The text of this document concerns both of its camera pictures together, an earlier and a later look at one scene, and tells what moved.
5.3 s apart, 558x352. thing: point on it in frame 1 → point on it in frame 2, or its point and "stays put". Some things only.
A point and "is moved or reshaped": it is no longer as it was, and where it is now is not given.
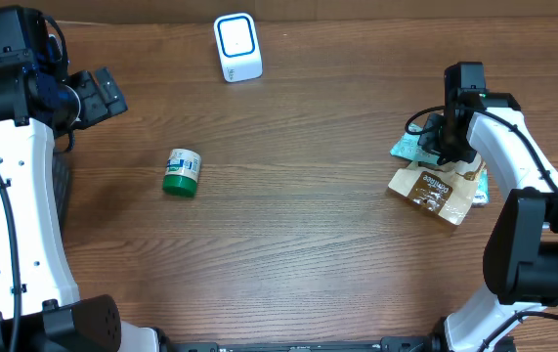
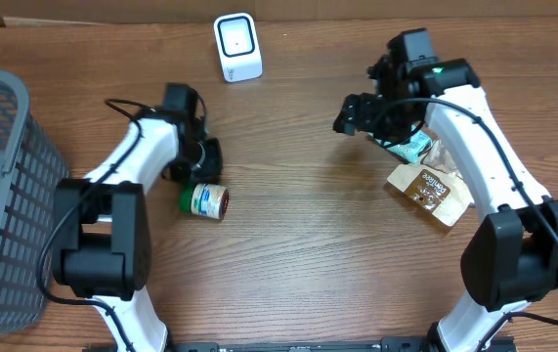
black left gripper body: x=89 y=104 → x=198 y=161
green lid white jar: x=182 y=173 is moved or reshaped
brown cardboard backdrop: x=205 y=12 stays put
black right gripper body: x=445 y=141 → x=362 y=112
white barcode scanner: x=238 y=47 stays put
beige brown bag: x=446 y=190 stays put
